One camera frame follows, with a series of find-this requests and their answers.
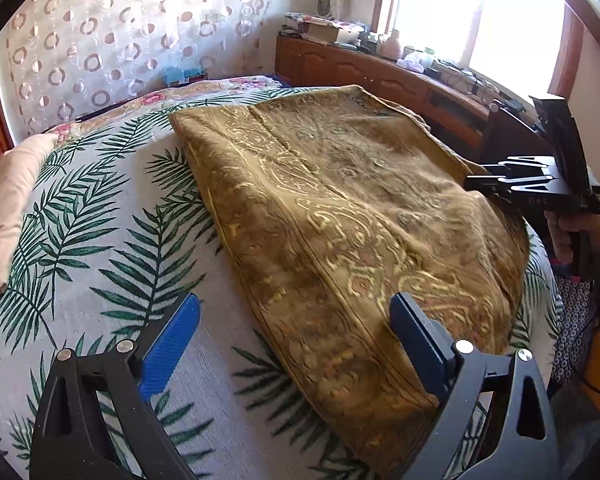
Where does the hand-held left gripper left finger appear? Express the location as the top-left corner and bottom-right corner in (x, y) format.
(29, 292), (202, 480)

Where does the pink jar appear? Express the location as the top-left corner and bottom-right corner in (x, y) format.
(381, 30), (404, 59)

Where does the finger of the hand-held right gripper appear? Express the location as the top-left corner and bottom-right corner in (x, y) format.
(463, 174), (561, 197)
(496, 156), (558, 175)

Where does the teal plastic packet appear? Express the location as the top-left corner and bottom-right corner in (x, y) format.
(161, 65), (207, 87)

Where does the golden brown patterned garment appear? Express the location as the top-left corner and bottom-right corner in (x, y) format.
(169, 85), (532, 480)

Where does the bright window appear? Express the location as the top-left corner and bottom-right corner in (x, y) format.
(374, 0), (567, 92)

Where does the person's right hand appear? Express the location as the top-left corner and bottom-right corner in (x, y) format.
(545, 209), (578, 267)

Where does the open cardboard box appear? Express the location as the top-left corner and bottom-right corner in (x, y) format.
(301, 21), (362, 45)

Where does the palm leaf print bed sheet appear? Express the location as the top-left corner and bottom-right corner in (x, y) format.
(0, 86), (565, 480)

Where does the floral quilt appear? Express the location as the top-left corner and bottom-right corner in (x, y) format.
(44, 75), (292, 137)

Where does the sheer circle pattern curtain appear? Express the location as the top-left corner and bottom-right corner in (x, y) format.
(0, 0), (279, 137)

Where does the beige pillow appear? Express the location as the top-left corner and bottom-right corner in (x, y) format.
(0, 134), (59, 302)

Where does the person's dark dotted clothing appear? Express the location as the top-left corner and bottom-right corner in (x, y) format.
(549, 274), (597, 387)

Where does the brown wooden cabinet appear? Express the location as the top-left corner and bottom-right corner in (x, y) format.
(274, 35), (492, 152)

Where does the white plastic bag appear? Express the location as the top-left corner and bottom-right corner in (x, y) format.
(396, 50), (427, 72)

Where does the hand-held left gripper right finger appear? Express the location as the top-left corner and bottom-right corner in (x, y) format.
(389, 292), (563, 480)

